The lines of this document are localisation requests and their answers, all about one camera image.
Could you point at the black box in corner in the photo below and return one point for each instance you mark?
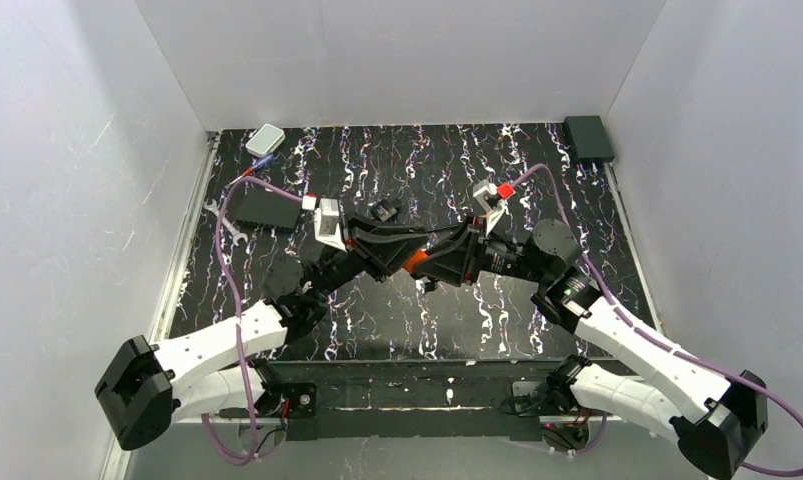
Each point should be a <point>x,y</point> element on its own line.
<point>588,139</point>

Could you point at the aluminium frame rail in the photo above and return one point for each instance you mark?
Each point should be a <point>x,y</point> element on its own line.
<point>117,460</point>

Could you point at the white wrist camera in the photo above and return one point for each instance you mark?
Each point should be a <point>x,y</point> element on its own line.
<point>490,203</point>
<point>327,220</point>

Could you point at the black flat box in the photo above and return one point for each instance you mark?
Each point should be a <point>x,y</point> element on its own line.
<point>260,208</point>

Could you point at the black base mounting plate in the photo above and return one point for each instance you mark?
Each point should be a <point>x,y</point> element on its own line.
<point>426,399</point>

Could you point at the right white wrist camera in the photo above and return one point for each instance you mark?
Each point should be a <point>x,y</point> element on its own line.
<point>490,203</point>

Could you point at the silver open-end wrench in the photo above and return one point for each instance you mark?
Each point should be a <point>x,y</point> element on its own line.
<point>238,237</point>

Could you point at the orange padlock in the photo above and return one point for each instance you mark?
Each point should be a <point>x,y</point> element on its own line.
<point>417,257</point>

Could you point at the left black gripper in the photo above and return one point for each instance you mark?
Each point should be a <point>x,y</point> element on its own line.
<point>364,246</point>

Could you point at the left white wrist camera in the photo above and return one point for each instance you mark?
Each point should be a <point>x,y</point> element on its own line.
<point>327,220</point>

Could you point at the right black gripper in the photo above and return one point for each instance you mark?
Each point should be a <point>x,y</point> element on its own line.
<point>473,252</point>

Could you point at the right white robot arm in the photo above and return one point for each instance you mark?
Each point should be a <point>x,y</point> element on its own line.
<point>715,419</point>

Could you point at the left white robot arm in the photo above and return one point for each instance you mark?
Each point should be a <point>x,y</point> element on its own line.
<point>148,386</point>

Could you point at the orange handle screwdriver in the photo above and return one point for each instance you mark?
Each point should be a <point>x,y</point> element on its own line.
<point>449,228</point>

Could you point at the white rectangular box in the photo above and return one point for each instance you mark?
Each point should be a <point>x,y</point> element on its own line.
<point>265,140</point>

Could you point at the blue red small screwdriver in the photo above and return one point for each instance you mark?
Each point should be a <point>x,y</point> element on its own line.
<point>258,164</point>

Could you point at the black padlock with keys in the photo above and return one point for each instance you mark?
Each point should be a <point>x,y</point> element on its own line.
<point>386,210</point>

